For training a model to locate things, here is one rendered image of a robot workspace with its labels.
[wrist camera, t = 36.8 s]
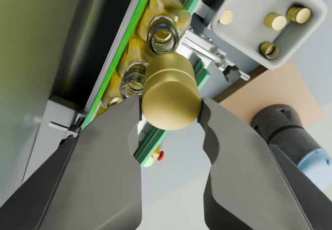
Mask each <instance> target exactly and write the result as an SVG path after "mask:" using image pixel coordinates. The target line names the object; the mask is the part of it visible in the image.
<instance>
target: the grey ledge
mask: <svg viewBox="0 0 332 230"><path fill-rule="evenodd" d="M80 110H84V107H82V106H80V105H77V104H75V103H73V102H70V101H68V100H66V99H63V98H61V97H58V96H56V95H52V96H51V97H50V98H49V99H48V102H47V105H46V108H45V111H44V114H43V118H42V121H41V125H40V128H39V130H38V133H37V137H36V140H35V143H34V146H33V149H32V153H31V156H30V159H29V162H28V166H27V169H26V172H25V175H24V179H23V182H22V184H23V183H24V182H25V181H26V180H27V179H28V178H29V177H30V176H31V175H32V174H33V173H34V172H35V171H36V170H37V169H38V168H39V167H40V166H41V165H42V164H43V163H44V162H45V161H46V160H47V159H48V158H49V157H50V156H51V155H52V154H53V153H54V152H55V151H56V150H57V149H58V146H59V143H60V142H61V140H62V139H66V137H65V135H66V132H64V131H61V130H58V129H56V128H53V127H50V126H49V123H50V122H51V121H53V122H55V123H58V124H61V125H63V126H66V127H68V128H69V127H70V125H71V124H75V123H76V118H77V115H78V113H79V111H80Z"/></svg>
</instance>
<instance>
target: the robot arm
mask: <svg viewBox="0 0 332 230"><path fill-rule="evenodd" d="M141 99H142V95H138V94H133V95H131V96H129V97H127V98H126V99H124V100H123V101H121V102H120V103H118V104H116V105H115V106H113V107H112V108H110V109H109V110H107V111H106V112H104V113H103V114H101V115H100V116H98V117H97V118H95V119H94V120H93V121H91V122H90V123H89V124H88V125H87V126H86V127H85V128H84V129H83V130H82V131H81V132H80V133H79V134H78V135H77V136H76V137H69V138H68V139H67V140H66V141H65V142H64V143H63V144H62V145H61V146H60V147H59V148H58V149H57V150H56V151H55V152H54V153H53V154H52V155H51V156H50V157H49V158H48V159H47V160H46V161H45V162H44V163H43V164H42V165H41V166H40V167H39V168H38V169H37V170H36V171H35V172H34V173H33V174H32V175H31V176H30V177H29V178H28V179H27V180H26V181H25V182H24V183H23V184H22V185H21V186H20V187H19V188H18V189H17V190H16V191H15V192H14V194H13V195H12V196H11V197H10V198H9V199H8V200H7V201H6V202H5V203H4V204H3V205H2V207H1V208H0V230H136V229H137V228H138V227H139V225H140V224H141V221H142V187H141V166H140V164H139V163H138V162H137V160H136V159H135V158H134V156H133V154H134V153H135V151H136V150H137V148H138V123H139V121H142V110H141ZM197 123H200V125H201V127H202V128H203V130H204V131H205V139H204V143H203V150H204V152H205V153H206V154H207V156H208V157H209V160H210V162H211V167H210V170H209V174H208V178H207V183H206V187H205V191H204V195H203V200H204V220H205V224H206V226H207V227H208V228H209V229H210V230H332V201H331V200H330V199H329V198H328V197H327V196H326V195H325V194H324V193H323V192H322V190H323V189H325V188H326V187H327V186H328V185H330V184H331V183H332V158H331V157H330V156H329V153H328V152H327V151H326V150H325V149H323V148H322V147H321V146H320V145H319V144H318V143H317V142H316V140H315V139H314V138H313V137H312V136H311V135H310V134H309V133H308V132H307V131H306V130H305V129H304V127H303V125H302V122H301V119H300V116H299V114H298V113H297V111H296V110H295V109H294V108H292V107H291V106H289V105H285V104H274V105H270V106H268V107H265V108H263V109H262V110H260V111H259V112H258V113H257V114H256V115H255V116H254V118H253V119H252V121H251V124H250V126H249V125H248V124H247V123H245V122H244V121H243V120H241V119H240V118H239V117H237V116H236V115H234V114H233V113H231V112H230V111H228V110H227V109H226V108H224V107H223V106H221V105H220V104H218V103H217V102H215V101H214V100H212V99H211V98H207V97H201V110H200V113H199V115H198V116H197Z"/></svg>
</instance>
